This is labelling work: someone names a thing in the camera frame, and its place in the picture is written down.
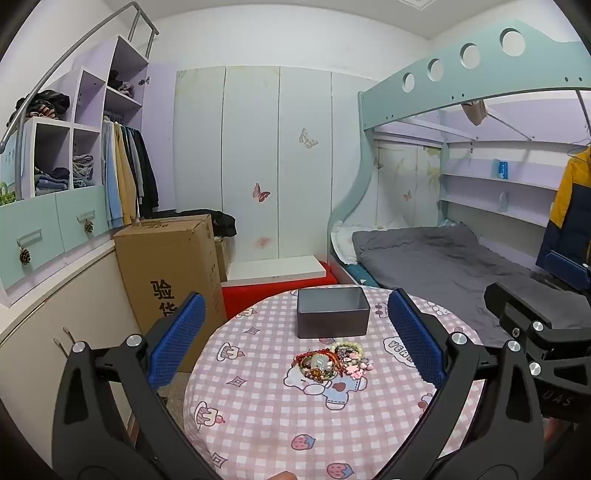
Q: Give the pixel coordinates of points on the round table, pink checked cloth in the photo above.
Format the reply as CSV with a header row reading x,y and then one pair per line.
x,y
277,415

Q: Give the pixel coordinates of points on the grey metal handrail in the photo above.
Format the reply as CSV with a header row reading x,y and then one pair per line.
x,y
60,60

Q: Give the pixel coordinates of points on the black clothes heap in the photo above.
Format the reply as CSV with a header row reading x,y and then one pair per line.
x,y
221,224

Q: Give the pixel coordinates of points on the purple wall shelves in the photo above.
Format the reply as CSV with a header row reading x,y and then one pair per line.
x,y
498,194

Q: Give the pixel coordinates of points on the teal bed sheet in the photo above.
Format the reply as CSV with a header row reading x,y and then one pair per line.
x,y
362,274

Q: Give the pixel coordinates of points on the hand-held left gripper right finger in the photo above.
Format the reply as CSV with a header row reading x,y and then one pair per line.
x,y
413,337

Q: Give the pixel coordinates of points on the small cardboard box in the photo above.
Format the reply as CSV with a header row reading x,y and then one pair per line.
x,y
221,258

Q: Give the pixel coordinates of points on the teal drawer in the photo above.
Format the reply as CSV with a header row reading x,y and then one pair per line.
x,y
81,207
32,230

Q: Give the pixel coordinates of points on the pinecone ornament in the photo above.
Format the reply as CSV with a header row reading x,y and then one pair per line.
x,y
25,256
88,227

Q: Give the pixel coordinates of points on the dark folded clothes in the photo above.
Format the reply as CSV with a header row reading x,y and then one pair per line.
x,y
121,83
46,104

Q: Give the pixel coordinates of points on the light blue hanging shirt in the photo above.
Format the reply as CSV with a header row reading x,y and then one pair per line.
x,y
111,184

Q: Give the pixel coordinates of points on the pink butterfly wall sticker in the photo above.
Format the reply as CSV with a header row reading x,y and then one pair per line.
x,y
261,192

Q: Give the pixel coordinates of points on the yellow butterfly wall sticker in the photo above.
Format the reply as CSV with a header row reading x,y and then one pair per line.
x,y
308,138

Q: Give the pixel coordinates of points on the small orange butterfly sticker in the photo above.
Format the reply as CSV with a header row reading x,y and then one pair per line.
x,y
407,195

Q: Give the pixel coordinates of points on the red plastic stool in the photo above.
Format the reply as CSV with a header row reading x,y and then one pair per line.
x,y
251,297

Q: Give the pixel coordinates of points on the folded blue jeans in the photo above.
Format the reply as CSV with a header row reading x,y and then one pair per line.
x,y
51,182

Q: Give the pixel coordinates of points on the dark hanging jackets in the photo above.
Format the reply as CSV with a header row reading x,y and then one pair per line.
x,y
147,180

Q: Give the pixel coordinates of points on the white board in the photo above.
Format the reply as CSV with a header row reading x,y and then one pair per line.
x,y
277,268

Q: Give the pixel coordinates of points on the clothes hanger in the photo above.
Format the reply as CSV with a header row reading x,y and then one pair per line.
x,y
579,146

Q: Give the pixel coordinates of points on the grey metal box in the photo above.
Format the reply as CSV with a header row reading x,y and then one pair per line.
x,y
332,314

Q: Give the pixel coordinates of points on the yellow hanging hoodie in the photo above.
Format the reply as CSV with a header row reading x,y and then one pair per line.
x,y
125,184

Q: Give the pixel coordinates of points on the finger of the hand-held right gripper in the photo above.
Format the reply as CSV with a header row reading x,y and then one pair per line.
x,y
570,270
521,302

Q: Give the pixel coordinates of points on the yellow and navy jacket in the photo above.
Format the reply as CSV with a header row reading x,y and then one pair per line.
x,y
572,194

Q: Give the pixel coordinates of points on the white and green wardrobe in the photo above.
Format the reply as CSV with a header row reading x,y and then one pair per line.
x,y
87,92

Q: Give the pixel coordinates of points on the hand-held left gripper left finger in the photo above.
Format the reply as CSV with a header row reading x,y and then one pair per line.
x,y
180,337

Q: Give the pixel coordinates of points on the white pillow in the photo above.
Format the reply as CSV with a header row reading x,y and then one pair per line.
x,y
341,242

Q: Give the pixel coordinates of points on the folded grey clothes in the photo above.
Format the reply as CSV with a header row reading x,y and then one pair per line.
x,y
83,171

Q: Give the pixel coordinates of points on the beige lower cabinet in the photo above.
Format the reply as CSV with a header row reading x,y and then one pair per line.
x,y
60,304

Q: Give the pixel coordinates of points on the teal bunk bed frame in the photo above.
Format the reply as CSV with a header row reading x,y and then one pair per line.
x,y
452,83

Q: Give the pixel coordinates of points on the blue box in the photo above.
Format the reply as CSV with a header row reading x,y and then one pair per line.
x,y
501,169

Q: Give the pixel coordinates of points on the large cardboard box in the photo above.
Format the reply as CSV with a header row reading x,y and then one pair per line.
x,y
175,258

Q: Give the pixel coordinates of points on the beige hanging cloth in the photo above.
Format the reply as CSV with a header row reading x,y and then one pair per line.
x,y
475,111

